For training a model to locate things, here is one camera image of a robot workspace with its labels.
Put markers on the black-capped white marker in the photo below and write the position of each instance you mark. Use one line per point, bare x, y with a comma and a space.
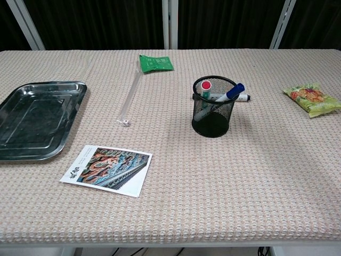
243, 97

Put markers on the black mesh pen holder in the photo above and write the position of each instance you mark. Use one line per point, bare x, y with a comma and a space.
213, 128

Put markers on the red cap marker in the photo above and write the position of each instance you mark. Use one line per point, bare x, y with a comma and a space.
206, 86

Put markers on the blue cap marker pen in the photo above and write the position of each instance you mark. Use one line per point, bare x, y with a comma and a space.
235, 90

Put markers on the small white die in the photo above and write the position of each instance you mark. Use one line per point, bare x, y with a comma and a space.
125, 123

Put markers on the clear plastic tube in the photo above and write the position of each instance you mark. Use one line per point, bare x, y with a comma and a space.
131, 94

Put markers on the beige woven tablecloth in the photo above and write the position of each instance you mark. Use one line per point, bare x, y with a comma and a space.
186, 186

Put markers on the green foil packet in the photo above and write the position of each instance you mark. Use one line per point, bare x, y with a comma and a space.
155, 64

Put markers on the postcard with dragon picture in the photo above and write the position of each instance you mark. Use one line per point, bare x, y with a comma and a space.
112, 170

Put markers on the dark pleated curtain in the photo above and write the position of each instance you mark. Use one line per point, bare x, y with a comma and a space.
101, 24

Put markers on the stainless steel rectangular tray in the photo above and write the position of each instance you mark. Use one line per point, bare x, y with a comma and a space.
34, 120

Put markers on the yellow-green snack bag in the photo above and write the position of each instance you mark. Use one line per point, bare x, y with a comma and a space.
313, 100

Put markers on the white upright frame post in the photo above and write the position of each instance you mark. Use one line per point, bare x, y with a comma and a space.
170, 24

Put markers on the white table frame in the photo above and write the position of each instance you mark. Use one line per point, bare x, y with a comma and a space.
170, 246

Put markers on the white slotted frame post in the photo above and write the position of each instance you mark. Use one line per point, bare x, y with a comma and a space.
282, 25

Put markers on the white slanted frame post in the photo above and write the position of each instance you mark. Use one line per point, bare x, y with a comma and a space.
28, 25

